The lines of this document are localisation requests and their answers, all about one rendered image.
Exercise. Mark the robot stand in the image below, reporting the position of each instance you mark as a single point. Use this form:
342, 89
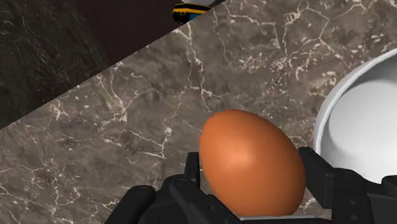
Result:
189, 11

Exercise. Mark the brown egg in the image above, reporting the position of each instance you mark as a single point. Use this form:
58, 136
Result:
252, 162

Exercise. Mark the white bowl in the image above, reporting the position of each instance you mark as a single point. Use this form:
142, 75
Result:
361, 127

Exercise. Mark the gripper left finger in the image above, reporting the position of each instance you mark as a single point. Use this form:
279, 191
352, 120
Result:
183, 198

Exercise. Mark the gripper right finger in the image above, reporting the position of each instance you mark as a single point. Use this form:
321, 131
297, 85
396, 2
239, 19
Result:
341, 189

